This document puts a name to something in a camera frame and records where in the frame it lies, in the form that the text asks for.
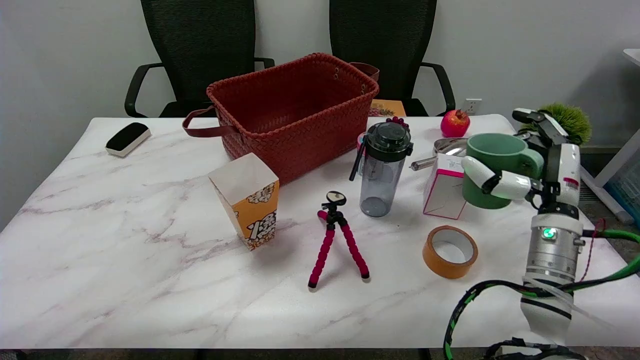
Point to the black mesh office chair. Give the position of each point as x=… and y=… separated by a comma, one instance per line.
x=200, y=40
x=385, y=35

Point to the black white board eraser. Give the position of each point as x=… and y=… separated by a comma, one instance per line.
x=125, y=137

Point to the red woven basket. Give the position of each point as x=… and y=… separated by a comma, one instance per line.
x=300, y=135

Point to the white wall outlet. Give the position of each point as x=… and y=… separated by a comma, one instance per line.
x=472, y=106

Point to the grey transparent water bottle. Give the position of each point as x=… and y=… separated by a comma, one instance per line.
x=382, y=195

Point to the small pink blue cup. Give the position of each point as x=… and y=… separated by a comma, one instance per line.
x=360, y=141

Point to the orange white popcorn box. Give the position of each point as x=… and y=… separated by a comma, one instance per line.
x=250, y=210

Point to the white slanted frame leg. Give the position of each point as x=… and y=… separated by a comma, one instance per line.
x=620, y=160

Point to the yellow printed book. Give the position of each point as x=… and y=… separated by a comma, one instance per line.
x=387, y=107

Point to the red flexible mini tripod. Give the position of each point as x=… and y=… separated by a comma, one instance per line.
x=334, y=218

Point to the green spiky ball plant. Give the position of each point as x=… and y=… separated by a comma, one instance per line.
x=575, y=122

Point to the green ceramic mug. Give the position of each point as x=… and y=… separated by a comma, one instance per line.
x=500, y=161

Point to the red pomegranate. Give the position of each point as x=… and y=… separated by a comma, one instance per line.
x=455, y=125

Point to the dark red bead bunch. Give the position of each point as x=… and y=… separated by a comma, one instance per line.
x=397, y=121

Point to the orange tape roll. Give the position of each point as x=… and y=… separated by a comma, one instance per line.
x=440, y=265

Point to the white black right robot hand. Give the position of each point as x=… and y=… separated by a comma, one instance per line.
x=564, y=175

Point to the white floor rail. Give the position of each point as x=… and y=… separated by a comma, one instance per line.
x=607, y=197

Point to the blue printed box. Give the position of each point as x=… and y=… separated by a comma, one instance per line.
x=627, y=192

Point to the white carton with pink edges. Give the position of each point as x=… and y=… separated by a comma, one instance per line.
x=442, y=195

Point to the white desk corner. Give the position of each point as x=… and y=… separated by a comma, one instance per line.
x=633, y=55

